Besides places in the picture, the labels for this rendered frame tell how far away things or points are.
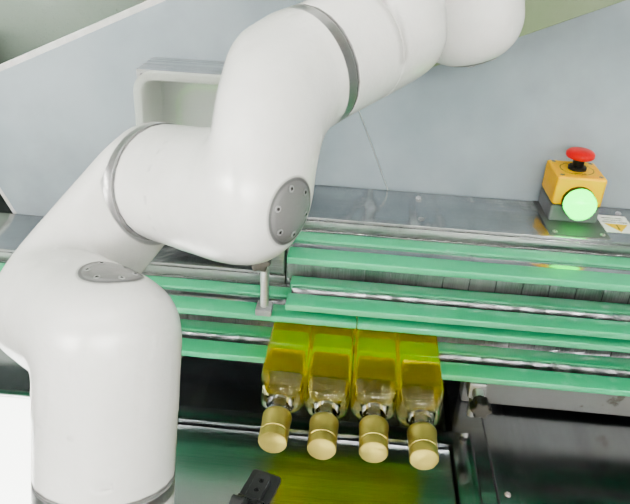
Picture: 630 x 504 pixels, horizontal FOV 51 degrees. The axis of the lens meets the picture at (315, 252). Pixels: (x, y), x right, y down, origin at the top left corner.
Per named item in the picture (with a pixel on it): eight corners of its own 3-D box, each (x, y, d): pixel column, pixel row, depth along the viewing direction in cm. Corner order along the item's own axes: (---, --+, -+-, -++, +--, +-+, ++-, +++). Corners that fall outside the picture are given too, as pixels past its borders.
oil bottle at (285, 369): (279, 322, 103) (256, 418, 84) (280, 291, 100) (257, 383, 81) (315, 326, 102) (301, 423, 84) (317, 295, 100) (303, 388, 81)
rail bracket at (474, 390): (451, 379, 105) (460, 440, 94) (458, 344, 102) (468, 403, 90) (476, 381, 105) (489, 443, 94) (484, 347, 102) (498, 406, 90)
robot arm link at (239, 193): (236, 10, 49) (62, 72, 41) (377, -4, 40) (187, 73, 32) (281, 179, 55) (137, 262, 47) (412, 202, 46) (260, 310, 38)
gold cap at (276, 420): (262, 426, 81) (256, 452, 77) (263, 403, 79) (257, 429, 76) (291, 429, 81) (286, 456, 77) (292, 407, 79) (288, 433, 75)
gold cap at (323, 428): (308, 432, 81) (305, 459, 77) (310, 410, 79) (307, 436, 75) (337, 435, 81) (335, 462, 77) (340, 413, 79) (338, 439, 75)
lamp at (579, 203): (557, 213, 96) (563, 222, 93) (565, 185, 94) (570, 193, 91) (589, 216, 96) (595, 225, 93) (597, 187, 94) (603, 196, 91)
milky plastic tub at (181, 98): (159, 196, 108) (143, 219, 100) (150, 56, 97) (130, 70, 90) (265, 204, 107) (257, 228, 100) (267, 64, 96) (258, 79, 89)
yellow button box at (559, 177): (536, 200, 103) (547, 220, 97) (547, 154, 100) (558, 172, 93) (582, 203, 103) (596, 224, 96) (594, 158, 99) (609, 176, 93)
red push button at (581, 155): (565, 175, 95) (571, 153, 93) (558, 165, 98) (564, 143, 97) (594, 177, 95) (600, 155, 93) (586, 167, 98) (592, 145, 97)
